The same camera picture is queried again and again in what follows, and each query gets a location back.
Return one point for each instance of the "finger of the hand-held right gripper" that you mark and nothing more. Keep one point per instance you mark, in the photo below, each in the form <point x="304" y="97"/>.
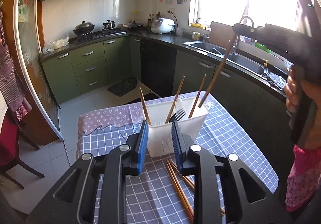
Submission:
<point x="244" y="29"/>

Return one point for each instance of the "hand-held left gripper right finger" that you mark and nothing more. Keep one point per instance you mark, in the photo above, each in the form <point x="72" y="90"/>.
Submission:
<point x="176" y="143"/>

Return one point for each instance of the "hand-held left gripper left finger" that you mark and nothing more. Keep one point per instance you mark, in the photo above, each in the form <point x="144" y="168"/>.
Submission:
<point x="143" y="143"/>

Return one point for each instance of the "white plastic utensil holder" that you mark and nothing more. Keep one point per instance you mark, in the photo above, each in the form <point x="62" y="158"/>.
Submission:
<point x="160" y="138"/>

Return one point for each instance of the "black fork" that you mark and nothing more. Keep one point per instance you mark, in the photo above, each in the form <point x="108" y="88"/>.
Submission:
<point x="178" y="114"/>

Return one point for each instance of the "brown wooden chopstick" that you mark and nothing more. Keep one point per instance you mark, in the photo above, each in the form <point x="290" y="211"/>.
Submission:
<point x="198" y="96"/>
<point x="215" y="73"/>
<point x="144" y="106"/>
<point x="175" y="98"/>

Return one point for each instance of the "pile of chopsticks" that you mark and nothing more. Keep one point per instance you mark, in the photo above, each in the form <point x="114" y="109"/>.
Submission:
<point x="175" y="183"/>

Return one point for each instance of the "person's right forearm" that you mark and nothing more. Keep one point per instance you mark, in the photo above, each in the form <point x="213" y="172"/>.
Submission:
<point x="303" y="178"/>

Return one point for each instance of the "person's right hand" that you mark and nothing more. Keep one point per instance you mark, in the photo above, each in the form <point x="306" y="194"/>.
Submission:
<point x="291" y="94"/>

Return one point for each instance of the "tall steel faucet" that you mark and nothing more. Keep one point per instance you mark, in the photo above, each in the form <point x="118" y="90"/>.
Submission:
<point x="248" y="19"/>

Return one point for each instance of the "wooden cutting board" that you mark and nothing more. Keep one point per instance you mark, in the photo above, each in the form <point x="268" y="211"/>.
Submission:
<point x="220" y="32"/>

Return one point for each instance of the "green plastic container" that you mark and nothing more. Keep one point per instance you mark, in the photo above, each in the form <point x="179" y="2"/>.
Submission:
<point x="263" y="47"/>

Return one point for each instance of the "steel double sink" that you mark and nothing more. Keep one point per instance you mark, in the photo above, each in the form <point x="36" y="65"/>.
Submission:
<point x="250" y="66"/>

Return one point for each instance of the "small steel faucet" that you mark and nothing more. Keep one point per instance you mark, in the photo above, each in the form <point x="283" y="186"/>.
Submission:
<point x="205" y="34"/>

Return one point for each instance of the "soap dispenser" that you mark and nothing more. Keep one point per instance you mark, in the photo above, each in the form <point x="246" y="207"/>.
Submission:
<point x="265" y="64"/>

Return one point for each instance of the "grey dish cloth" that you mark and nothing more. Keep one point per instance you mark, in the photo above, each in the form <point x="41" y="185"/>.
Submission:
<point x="275" y="80"/>

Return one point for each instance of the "yellow tray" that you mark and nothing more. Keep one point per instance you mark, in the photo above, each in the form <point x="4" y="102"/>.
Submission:
<point x="196" y="24"/>

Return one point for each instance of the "yellow green mug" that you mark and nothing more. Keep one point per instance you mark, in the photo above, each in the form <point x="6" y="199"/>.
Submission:
<point x="196" y="35"/>

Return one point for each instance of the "dark striped floor mat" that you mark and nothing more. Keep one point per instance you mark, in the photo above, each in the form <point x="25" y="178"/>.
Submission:
<point x="124" y="86"/>

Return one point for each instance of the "blue checked tablecloth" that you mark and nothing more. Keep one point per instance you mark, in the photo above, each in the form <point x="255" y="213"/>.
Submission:
<point x="238" y="138"/>

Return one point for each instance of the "white mug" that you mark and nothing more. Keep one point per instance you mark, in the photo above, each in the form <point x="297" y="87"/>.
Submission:
<point x="179" y="31"/>

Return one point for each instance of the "black kitchen countertop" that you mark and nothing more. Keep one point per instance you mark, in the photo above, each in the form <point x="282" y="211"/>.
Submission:
<point x="163" y="37"/>

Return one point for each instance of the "white rice cooker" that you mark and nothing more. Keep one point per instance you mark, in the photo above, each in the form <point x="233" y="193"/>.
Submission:
<point x="162" y="25"/>

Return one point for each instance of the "dark sauce bottle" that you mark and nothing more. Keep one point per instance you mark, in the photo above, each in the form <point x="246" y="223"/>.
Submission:
<point x="157" y="16"/>

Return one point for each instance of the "green base cabinet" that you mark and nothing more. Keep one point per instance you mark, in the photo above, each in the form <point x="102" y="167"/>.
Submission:
<point x="90" y="63"/>

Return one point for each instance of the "pan with glass lid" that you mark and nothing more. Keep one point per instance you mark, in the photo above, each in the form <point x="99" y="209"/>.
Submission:
<point x="133" y="25"/>

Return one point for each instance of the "gas stove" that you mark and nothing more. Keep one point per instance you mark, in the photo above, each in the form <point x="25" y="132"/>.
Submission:
<point x="100" y="35"/>

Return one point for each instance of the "black wok with lid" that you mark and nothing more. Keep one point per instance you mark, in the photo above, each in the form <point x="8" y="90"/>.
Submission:
<point x="84" y="28"/>

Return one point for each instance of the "white plastic bag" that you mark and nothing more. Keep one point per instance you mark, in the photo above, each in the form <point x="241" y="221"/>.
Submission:
<point x="55" y="44"/>

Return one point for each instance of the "red chair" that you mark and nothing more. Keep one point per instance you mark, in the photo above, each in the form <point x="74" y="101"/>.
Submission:
<point x="10" y="143"/>

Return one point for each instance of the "decorated sliding glass door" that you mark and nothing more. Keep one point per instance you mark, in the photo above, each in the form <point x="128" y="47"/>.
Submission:
<point x="32" y="51"/>

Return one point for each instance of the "checked apron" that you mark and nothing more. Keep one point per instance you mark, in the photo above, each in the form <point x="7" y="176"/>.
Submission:
<point x="10" y="76"/>

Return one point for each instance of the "wall socket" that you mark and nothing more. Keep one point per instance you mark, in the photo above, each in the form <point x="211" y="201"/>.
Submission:
<point x="171" y="10"/>

